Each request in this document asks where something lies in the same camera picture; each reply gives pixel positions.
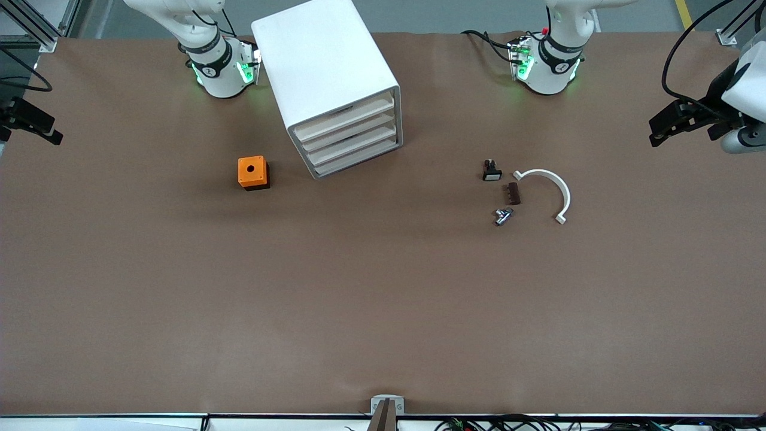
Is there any orange button box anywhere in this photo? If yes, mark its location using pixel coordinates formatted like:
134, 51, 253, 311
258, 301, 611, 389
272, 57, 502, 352
238, 156, 270, 191

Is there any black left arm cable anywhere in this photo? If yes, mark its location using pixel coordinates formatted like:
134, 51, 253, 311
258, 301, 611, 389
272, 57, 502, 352
661, 0, 740, 105

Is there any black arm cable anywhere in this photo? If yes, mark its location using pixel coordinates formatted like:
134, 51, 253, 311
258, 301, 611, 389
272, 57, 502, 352
0, 45, 53, 93
661, 0, 740, 105

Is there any grey mount bracket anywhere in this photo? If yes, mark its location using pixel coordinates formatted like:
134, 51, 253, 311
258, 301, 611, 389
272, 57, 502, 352
370, 394, 405, 416

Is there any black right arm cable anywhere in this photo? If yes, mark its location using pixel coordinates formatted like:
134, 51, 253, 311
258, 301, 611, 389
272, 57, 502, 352
0, 45, 53, 93

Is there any white panel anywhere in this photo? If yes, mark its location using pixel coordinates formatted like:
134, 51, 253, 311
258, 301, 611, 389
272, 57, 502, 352
0, 417, 201, 431

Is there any white curved bracket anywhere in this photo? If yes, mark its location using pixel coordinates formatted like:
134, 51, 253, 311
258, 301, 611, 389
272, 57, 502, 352
513, 169, 572, 225

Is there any black cable bundle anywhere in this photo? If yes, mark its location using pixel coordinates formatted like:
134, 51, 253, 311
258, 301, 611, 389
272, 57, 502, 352
434, 414, 766, 431

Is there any aluminium frame profile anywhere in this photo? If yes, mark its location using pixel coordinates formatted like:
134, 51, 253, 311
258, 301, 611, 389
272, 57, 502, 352
716, 0, 766, 47
0, 0, 82, 53

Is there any brown post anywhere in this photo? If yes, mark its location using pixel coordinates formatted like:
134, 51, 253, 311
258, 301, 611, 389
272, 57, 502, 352
366, 399, 399, 431

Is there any black base cable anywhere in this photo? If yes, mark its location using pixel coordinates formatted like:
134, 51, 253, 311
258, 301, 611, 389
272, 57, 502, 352
461, 29, 518, 63

